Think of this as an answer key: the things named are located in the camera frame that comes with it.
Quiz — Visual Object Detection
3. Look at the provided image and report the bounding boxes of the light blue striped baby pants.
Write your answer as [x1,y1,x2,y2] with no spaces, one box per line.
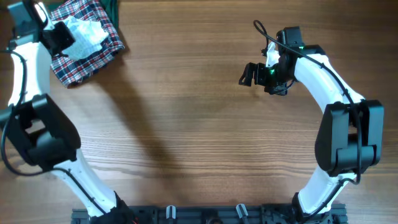
[53,16,109,60]

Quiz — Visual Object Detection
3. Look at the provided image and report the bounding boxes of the dark green garment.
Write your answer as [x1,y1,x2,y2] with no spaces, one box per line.
[47,0,119,30]

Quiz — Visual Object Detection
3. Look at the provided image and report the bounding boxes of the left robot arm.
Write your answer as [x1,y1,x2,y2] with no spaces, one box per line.
[1,1,139,223]

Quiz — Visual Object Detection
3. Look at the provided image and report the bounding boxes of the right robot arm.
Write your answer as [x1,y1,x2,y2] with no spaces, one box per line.
[239,20,384,223]

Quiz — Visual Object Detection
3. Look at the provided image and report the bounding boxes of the red blue plaid garment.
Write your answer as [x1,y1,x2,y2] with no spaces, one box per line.
[51,13,125,88]

